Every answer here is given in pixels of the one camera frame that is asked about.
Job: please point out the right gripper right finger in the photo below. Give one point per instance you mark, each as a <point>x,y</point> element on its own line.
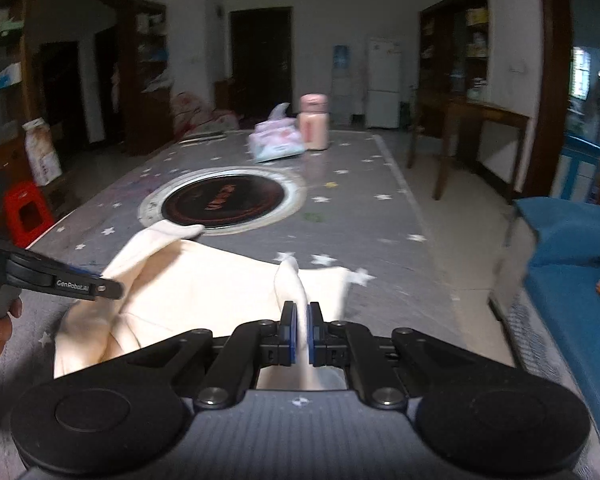
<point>368,362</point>

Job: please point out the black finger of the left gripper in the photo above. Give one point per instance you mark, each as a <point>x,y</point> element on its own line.
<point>35,272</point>

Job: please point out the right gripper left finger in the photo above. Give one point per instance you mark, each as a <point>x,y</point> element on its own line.
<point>240,357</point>

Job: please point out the cream white shirt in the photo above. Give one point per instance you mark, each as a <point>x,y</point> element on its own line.
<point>173,284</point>

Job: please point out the red plastic stool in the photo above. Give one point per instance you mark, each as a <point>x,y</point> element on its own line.
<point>26,213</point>

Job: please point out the white paper bag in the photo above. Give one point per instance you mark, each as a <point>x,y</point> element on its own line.
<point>43,159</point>

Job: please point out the round induction cooker plate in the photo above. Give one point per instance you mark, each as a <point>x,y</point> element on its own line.
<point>226,200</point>

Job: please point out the soft tissue pack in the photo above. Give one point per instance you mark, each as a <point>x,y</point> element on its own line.
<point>276,138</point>

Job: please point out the dark flat phone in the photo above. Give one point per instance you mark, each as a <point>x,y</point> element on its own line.
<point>201,137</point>

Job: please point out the blue sofa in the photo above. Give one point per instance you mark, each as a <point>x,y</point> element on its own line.
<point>546,293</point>

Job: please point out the pink thermos bottle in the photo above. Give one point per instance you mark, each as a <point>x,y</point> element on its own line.
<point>313,121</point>

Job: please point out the water dispenser with bottle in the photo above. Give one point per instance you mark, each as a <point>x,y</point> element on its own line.
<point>340,98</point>

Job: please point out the dark wooden side table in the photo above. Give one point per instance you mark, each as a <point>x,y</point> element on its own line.
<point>461,134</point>

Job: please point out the white refrigerator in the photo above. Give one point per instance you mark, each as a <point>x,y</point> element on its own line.
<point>383,92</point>

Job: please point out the blue small cabinet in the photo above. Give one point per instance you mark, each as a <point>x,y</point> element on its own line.
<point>577,176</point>

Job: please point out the dark wooden display cabinet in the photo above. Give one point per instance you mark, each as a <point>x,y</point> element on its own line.
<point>454,38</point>

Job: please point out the dark wooden wall shelf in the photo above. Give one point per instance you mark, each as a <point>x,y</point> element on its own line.
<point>92,70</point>

